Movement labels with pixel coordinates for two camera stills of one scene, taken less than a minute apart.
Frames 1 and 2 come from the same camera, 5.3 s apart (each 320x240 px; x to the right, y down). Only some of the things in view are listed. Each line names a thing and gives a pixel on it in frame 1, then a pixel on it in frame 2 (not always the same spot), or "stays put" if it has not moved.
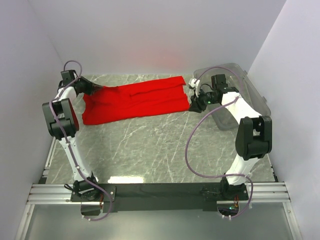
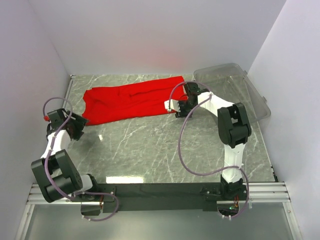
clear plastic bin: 236,78 stays put
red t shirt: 108,103 stays put
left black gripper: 92,87 -> 80,122
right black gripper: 196,103 -> 182,114
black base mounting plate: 160,197 stays put
